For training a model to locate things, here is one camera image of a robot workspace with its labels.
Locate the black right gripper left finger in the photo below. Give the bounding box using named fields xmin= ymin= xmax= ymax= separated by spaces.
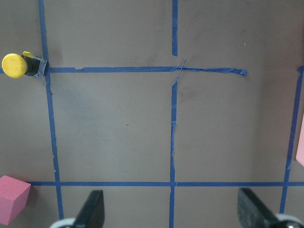
xmin=72 ymin=190 xmax=105 ymax=228

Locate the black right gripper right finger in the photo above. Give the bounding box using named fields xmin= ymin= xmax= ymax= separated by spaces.
xmin=237 ymin=188 xmax=280 ymax=228

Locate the yellow push button switch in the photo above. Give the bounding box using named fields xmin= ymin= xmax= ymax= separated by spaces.
xmin=1 ymin=51 xmax=48 ymax=79

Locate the pink plastic bin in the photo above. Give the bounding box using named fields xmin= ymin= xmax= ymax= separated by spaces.
xmin=296 ymin=118 xmax=304 ymax=166

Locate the pink foam cube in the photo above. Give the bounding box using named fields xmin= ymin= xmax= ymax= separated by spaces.
xmin=0 ymin=175 xmax=31 ymax=225

